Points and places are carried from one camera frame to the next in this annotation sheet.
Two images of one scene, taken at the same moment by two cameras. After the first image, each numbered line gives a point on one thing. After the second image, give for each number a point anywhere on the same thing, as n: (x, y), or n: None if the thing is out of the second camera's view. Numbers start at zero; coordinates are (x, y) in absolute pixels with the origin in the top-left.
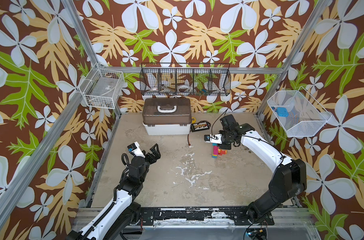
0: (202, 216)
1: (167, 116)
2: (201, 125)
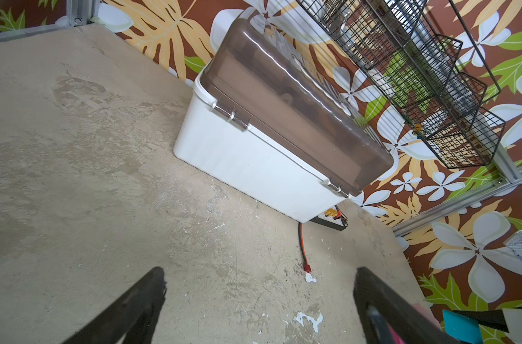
0: None
1: (277, 117)
2: (333, 218)
